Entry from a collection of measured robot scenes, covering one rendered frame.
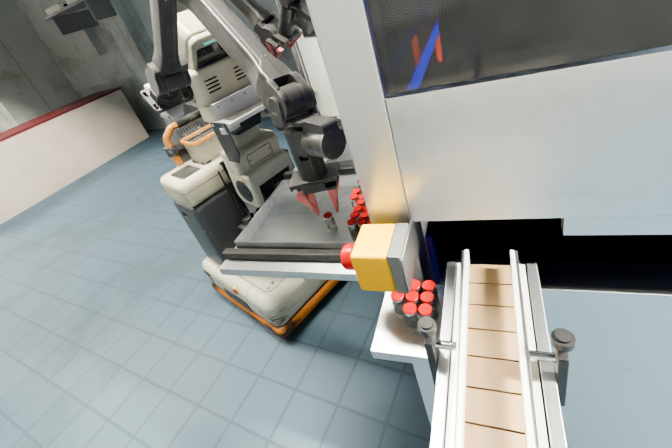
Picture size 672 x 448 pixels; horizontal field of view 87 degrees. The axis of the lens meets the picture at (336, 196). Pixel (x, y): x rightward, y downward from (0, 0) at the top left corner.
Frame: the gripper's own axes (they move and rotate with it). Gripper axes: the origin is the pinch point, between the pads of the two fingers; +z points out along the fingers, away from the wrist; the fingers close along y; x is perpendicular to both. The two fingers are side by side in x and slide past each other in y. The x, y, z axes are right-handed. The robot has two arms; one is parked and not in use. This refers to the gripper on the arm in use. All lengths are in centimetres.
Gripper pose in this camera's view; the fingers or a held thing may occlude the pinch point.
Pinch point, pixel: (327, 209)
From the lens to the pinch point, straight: 77.6
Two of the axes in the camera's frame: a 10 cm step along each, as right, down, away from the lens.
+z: 2.8, 8.2, 5.0
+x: 0.7, -5.4, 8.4
